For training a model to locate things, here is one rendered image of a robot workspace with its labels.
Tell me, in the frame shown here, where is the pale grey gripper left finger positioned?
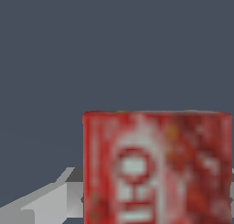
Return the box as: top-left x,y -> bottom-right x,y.
0,166 -> 85,224

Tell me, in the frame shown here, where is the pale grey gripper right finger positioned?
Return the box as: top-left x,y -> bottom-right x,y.
230,167 -> 234,206

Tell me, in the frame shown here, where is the red printed box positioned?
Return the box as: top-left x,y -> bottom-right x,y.
81,110 -> 234,224

